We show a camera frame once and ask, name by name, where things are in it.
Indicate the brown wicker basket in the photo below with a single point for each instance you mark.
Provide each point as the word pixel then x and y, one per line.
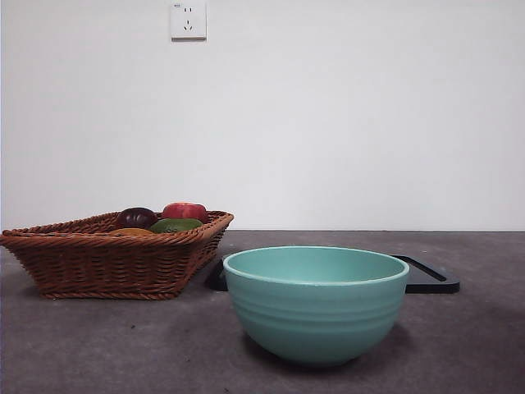
pixel 106 262

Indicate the white wall socket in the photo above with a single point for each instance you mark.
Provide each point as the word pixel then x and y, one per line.
pixel 188 22

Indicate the teal ribbed bowl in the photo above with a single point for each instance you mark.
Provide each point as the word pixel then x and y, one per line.
pixel 316 320

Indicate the dark purple fruit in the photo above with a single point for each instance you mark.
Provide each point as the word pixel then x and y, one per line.
pixel 135 217

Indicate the red apple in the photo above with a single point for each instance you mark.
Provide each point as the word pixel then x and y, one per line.
pixel 184 210

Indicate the green fruit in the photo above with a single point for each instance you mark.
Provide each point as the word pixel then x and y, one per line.
pixel 174 225

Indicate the black rectangular tray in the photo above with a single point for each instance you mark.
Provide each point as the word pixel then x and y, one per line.
pixel 432 281

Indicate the orange yellow fruit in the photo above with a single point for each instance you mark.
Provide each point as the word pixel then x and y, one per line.
pixel 131 232

